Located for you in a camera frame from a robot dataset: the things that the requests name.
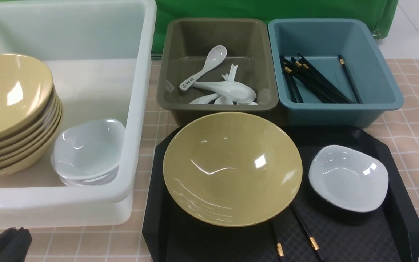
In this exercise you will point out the lone black chopstick in bin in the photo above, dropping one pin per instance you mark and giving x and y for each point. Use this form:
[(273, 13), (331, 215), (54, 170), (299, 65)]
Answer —
[(349, 79)]

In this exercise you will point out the yellow noodle bowl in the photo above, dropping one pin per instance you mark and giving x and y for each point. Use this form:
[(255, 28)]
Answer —
[(232, 169)]

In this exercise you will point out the black plastic serving tray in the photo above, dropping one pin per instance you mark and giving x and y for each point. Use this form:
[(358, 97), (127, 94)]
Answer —
[(388, 234)]

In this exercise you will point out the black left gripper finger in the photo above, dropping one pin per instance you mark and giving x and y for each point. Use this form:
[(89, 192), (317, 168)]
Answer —
[(14, 244)]

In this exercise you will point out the stack of white dishes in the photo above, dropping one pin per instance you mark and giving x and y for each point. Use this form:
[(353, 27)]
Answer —
[(89, 154)]

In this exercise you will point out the bundle of black chopsticks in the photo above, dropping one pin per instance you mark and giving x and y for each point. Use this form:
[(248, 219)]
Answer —
[(313, 80)]

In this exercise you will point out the white ceramic spoon centre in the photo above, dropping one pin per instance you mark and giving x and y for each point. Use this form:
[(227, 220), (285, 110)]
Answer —
[(235, 91)]

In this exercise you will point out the teal blue plastic bin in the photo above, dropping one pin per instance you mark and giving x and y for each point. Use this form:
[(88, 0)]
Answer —
[(320, 41)]

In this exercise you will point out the olive brown plastic bin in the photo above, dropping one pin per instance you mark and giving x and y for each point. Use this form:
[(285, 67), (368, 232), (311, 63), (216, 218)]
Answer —
[(187, 44)]

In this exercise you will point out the large white plastic tub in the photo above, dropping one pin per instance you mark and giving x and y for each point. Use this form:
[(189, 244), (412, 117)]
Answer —
[(99, 52)]

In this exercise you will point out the white spoon with lettering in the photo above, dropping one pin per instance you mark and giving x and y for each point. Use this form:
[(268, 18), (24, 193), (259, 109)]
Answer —
[(214, 58)]

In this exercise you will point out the white ceramic spoon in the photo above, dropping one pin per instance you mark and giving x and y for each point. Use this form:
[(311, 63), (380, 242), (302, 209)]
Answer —
[(205, 99), (235, 91)]

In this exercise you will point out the white square sauce dish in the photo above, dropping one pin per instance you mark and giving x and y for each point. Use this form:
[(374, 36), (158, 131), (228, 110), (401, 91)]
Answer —
[(349, 179)]

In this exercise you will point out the white ceramic spoon upright handle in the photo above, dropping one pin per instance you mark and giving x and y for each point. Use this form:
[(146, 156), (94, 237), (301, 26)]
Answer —
[(223, 100)]

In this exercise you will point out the beige checked tablecloth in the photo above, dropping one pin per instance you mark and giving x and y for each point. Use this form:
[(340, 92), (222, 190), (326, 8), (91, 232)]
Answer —
[(124, 243)]

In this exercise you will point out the stack of yellow bowls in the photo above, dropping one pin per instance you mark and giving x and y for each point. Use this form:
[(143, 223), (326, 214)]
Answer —
[(30, 112)]

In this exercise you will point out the white ceramic spoon lower left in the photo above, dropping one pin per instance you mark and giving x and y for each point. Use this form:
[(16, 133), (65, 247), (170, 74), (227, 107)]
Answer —
[(205, 99)]

